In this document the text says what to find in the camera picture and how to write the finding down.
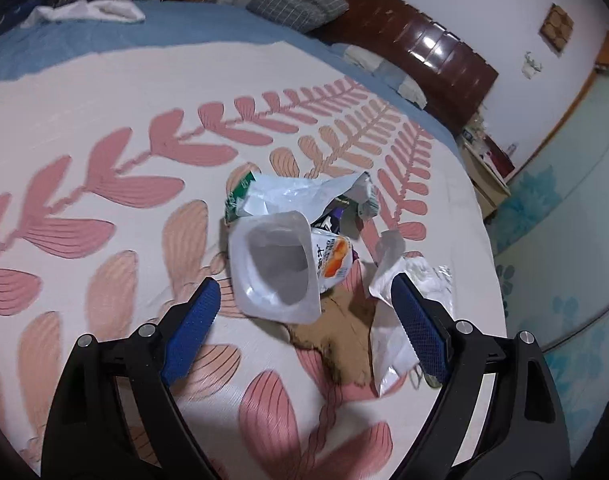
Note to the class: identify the silver-lined wrapper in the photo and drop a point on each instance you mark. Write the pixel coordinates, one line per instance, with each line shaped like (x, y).
(284, 195)

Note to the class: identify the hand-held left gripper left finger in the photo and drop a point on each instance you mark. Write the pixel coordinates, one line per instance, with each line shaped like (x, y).
(192, 330)

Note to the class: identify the dark purple packet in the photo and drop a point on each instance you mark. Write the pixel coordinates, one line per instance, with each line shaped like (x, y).
(329, 220)

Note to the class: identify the dark wooden bed headboard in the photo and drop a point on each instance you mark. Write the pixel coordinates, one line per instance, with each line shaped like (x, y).
(434, 55)

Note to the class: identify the white cloth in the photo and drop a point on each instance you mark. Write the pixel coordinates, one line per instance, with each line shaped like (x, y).
(89, 10)

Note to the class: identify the red box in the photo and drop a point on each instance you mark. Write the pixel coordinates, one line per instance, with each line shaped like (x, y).
(499, 160)

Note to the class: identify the brown cardboard piece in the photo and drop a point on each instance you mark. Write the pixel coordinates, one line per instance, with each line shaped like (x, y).
(344, 340)

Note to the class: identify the blue bedsheet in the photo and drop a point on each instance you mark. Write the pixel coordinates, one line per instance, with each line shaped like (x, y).
(184, 25)

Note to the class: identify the beige nightstand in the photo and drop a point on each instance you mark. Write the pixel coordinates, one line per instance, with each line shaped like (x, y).
(489, 190)

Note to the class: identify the white yogurt cup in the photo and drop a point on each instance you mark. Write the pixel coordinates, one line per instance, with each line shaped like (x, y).
(249, 280)

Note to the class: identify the white plastic wrapper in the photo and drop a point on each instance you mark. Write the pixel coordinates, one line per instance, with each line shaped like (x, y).
(389, 345)

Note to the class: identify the grey checked pillow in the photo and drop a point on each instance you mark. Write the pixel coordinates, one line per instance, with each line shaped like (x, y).
(294, 5)

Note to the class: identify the white blue striped pillow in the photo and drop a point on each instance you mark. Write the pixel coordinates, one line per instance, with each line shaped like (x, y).
(364, 57)

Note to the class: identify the flower print wardrobe door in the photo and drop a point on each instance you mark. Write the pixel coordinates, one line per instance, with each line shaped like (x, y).
(584, 385)
(559, 210)

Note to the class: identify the deer head wall hook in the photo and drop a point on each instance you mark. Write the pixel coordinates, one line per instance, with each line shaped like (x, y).
(530, 66)

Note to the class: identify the white pink leaf-print blanket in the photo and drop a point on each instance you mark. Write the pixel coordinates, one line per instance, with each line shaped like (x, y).
(59, 85)

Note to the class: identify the wooden wall picture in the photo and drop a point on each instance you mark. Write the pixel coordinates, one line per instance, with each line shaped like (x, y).
(557, 27)

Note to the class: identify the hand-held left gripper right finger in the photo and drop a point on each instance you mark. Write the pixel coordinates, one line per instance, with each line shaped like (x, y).
(419, 330)

